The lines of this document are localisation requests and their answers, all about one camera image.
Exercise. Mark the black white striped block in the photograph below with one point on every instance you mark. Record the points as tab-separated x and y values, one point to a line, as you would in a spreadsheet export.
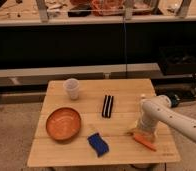
107	106

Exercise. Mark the orange round plate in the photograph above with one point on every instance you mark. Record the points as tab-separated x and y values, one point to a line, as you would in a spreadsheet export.
63	124

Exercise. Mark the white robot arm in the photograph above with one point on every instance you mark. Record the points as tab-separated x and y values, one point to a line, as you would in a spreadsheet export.
157	109

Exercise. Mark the blue sponge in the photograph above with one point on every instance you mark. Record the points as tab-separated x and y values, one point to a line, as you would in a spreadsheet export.
98	144

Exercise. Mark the white plastic bottle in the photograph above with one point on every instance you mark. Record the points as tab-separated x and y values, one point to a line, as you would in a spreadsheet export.
142	99

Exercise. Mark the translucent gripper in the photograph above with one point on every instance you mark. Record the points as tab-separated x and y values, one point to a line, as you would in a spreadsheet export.
149	136

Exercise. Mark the wooden table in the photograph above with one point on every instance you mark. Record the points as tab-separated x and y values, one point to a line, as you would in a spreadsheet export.
123	149

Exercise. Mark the black crate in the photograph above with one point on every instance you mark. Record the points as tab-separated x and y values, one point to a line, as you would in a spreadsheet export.
177	60

